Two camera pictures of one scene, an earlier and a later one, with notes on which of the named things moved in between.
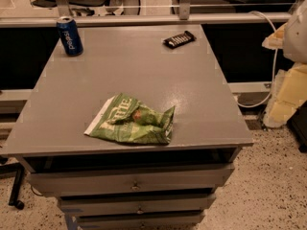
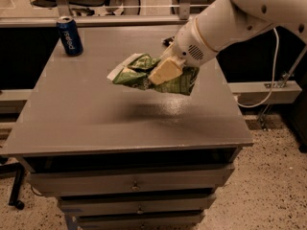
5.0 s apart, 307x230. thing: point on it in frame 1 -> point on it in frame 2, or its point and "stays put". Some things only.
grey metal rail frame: (186, 16) stays put
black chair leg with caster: (19, 169) stays put
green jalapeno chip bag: (127, 120) -> (133, 69)
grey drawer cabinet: (107, 184) stays put
